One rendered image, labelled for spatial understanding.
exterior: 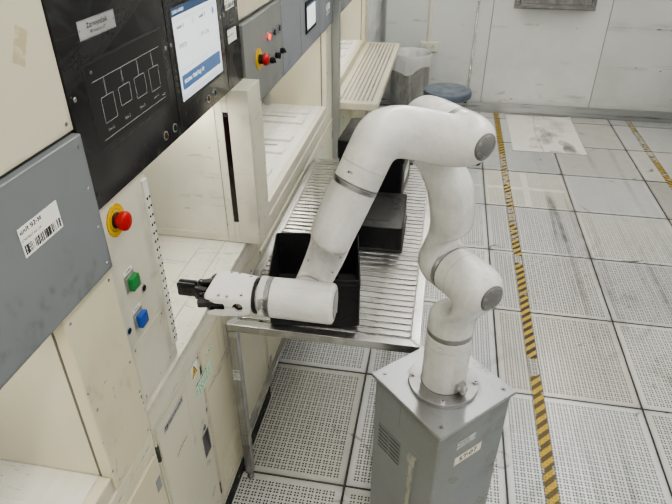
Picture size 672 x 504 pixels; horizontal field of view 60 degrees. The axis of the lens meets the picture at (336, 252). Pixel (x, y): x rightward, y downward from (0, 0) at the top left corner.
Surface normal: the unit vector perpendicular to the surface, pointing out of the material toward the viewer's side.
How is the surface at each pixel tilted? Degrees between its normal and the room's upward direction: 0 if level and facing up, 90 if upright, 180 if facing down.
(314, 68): 90
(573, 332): 0
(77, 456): 90
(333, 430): 0
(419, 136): 76
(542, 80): 90
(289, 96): 90
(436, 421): 0
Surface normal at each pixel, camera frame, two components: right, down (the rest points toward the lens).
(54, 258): 0.98, 0.10
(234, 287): -0.02, -0.81
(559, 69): -0.18, 0.53
